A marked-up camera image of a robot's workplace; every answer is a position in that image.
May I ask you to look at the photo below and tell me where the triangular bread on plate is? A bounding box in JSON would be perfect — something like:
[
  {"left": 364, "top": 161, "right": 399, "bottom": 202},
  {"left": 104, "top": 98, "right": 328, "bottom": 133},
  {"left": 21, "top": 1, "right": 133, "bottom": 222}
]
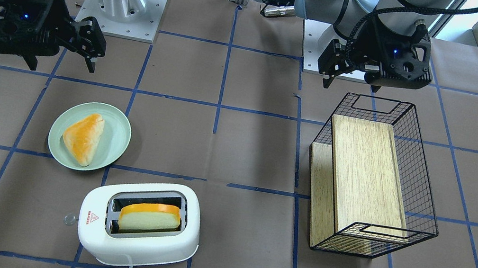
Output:
[{"left": 62, "top": 113, "right": 105, "bottom": 167}]

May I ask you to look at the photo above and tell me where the black wire basket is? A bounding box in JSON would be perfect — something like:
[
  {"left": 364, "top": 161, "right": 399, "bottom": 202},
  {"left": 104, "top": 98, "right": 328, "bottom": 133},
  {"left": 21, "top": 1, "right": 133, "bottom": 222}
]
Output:
[{"left": 308, "top": 93, "right": 438, "bottom": 259}]

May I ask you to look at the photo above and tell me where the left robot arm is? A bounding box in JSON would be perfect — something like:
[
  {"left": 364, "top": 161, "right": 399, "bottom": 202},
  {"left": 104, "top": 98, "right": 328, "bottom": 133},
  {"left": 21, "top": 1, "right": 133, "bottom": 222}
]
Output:
[{"left": 294, "top": 0, "right": 453, "bottom": 92}]

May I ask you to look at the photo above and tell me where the white toaster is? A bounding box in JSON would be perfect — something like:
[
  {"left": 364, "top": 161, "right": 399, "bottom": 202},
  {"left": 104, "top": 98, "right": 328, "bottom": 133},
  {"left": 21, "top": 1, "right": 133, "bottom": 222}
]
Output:
[{"left": 77, "top": 183, "right": 201, "bottom": 267}]

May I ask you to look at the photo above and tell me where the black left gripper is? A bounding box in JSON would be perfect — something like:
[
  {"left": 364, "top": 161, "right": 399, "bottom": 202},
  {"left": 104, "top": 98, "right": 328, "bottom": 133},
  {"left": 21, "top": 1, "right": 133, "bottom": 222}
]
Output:
[{"left": 318, "top": 17, "right": 433, "bottom": 89}]

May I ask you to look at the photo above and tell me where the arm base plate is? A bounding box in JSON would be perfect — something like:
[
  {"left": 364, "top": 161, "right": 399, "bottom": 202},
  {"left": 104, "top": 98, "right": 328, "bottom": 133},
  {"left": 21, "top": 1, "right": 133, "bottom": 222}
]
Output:
[
  {"left": 75, "top": 0, "right": 168, "bottom": 44},
  {"left": 296, "top": 19, "right": 380, "bottom": 84}
]

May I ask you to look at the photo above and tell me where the wooden board in basket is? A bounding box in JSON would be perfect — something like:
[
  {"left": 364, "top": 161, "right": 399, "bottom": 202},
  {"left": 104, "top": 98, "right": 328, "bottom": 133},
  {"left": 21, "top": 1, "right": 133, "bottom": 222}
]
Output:
[{"left": 308, "top": 115, "right": 408, "bottom": 257}]

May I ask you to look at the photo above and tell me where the light green plate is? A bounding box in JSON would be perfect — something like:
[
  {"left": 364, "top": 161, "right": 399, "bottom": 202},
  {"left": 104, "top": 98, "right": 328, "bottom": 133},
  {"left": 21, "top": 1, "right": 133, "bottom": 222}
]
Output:
[{"left": 48, "top": 102, "right": 132, "bottom": 170}]

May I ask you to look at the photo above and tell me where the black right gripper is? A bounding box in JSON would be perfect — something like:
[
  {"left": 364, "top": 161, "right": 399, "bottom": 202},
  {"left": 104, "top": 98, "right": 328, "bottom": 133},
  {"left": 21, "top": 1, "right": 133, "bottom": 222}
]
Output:
[{"left": 0, "top": 0, "right": 106, "bottom": 73}]

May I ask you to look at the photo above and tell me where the toaster lever knob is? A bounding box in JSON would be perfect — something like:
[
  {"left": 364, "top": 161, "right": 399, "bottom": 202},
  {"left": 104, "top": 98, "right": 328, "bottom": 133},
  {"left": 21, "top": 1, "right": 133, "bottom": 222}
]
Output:
[{"left": 63, "top": 213, "right": 78, "bottom": 226}]

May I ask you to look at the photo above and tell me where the toast slice in toaster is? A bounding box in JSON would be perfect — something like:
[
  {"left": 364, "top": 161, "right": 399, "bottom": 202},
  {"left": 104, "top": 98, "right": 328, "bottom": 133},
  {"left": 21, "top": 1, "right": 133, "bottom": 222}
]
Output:
[{"left": 118, "top": 203, "right": 181, "bottom": 232}]

